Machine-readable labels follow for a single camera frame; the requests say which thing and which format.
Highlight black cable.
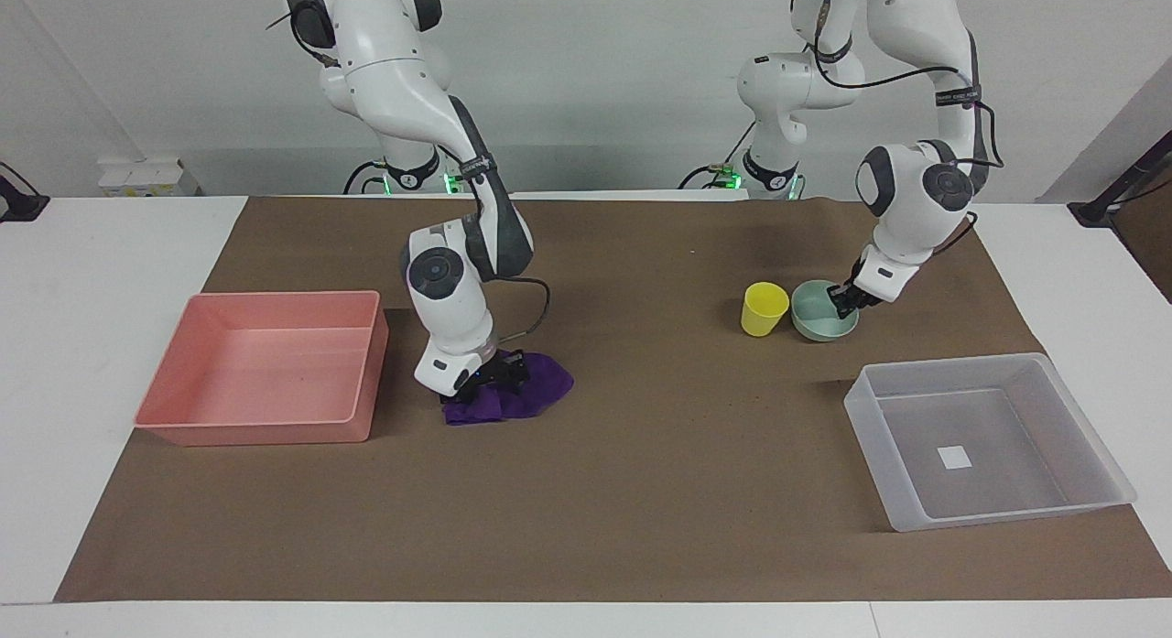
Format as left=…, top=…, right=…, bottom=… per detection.
left=342, top=160, right=389, bottom=196
left=678, top=120, right=759, bottom=190
left=498, top=276, right=552, bottom=348
left=802, top=0, right=1006, bottom=170

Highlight black stand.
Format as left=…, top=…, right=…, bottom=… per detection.
left=1068, top=129, right=1172, bottom=228
left=0, top=161, right=50, bottom=223

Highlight light green bowl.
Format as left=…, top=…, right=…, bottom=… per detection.
left=790, top=280, right=861, bottom=342

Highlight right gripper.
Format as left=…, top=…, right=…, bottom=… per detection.
left=458, top=350, right=531, bottom=402

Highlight yellow plastic cup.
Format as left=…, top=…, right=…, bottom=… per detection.
left=741, top=282, right=790, bottom=338

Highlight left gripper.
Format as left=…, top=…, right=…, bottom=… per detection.
left=827, top=257, right=872, bottom=313

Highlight white box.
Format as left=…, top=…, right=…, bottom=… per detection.
left=97, top=157, right=200, bottom=198

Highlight pink plastic tray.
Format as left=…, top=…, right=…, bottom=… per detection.
left=134, top=290, right=389, bottom=448

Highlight purple cloth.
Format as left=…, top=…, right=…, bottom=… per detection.
left=442, top=350, right=575, bottom=427

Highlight clear plastic bin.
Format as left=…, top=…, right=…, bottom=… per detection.
left=843, top=352, right=1138, bottom=534

